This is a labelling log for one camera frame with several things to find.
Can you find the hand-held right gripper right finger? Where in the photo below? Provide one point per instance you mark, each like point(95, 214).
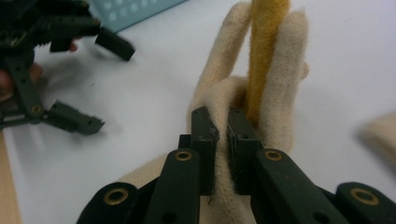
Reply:
point(249, 155)

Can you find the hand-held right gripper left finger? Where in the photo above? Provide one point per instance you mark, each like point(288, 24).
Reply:
point(193, 161)

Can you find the teal plastic basket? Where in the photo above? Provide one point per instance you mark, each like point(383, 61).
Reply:
point(134, 12)

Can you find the cream fleece glove orange fingers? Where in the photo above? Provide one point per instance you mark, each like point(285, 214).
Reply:
point(280, 77)
point(381, 140)

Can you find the wooden table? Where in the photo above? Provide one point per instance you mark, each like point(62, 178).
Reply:
point(7, 186)

